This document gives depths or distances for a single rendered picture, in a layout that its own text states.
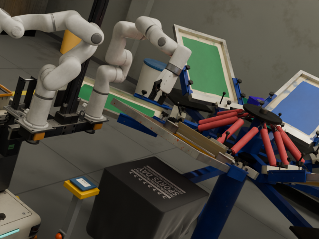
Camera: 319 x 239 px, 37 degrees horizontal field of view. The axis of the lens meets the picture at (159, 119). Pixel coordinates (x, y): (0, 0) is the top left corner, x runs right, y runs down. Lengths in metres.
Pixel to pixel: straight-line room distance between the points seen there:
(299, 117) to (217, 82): 0.79
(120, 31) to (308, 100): 2.46
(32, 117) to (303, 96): 2.86
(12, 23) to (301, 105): 2.97
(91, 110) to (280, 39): 4.43
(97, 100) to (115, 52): 0.30
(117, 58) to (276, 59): 4.38
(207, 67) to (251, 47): 2.60
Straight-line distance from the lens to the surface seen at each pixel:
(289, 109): 4.44
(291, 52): 6.73
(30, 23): 2.34
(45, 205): 3.95
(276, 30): 6.81
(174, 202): 2.59
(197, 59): 4.36
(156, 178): 2.76
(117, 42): 2.60
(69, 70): 2.24
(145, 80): 6.97
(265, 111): 3.56
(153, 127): 2.36
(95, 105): 2.71
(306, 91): 4.66
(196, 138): 2.88
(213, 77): 4.34
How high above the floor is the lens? 2.13
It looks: 19 degrees down
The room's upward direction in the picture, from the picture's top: 21 degrees clockwise
